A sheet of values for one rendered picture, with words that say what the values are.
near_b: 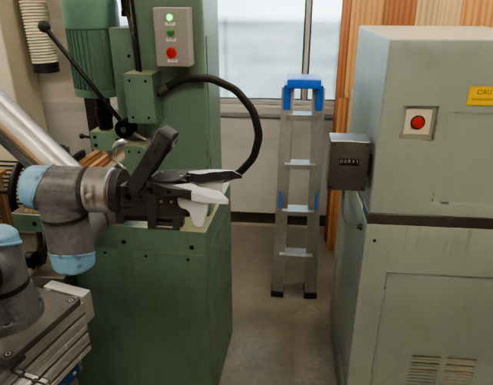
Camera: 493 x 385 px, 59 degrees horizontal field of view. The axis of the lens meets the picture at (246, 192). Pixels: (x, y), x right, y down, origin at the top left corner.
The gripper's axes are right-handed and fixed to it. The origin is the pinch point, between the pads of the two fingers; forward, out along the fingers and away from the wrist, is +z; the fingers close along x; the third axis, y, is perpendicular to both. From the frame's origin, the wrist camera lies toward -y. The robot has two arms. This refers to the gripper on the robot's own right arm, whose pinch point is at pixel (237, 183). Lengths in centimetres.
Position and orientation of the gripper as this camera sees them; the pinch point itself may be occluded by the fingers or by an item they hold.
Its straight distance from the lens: 69.4
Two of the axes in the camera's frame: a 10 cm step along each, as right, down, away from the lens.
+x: -1.1, 2.8, -9.6
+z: 9.9, 0.5, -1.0
